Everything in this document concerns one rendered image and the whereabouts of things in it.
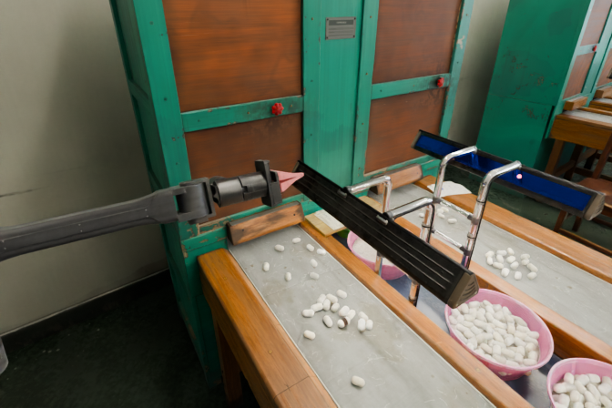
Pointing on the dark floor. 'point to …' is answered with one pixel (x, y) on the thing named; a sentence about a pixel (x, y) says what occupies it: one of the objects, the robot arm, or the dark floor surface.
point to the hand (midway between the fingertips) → (299, 175)
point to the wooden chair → (604, 204)
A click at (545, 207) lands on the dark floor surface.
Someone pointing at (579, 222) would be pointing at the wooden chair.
